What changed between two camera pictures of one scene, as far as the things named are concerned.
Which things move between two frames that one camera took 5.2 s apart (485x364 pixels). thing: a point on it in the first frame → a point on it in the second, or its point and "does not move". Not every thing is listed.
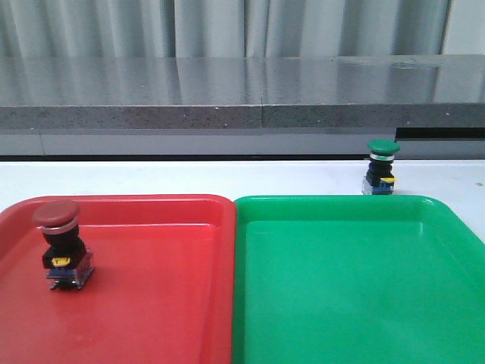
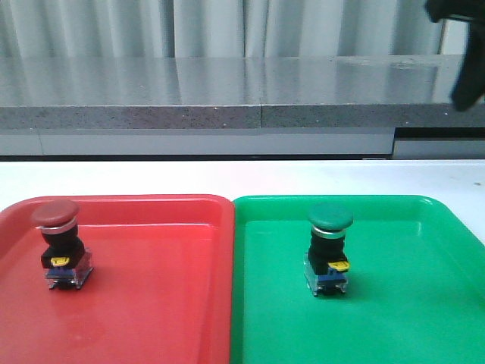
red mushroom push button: (68, 262) does not move
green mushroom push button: (380, 179) → (326, 268)
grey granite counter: (242, 106) does not move
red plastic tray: (163, 291) does not move
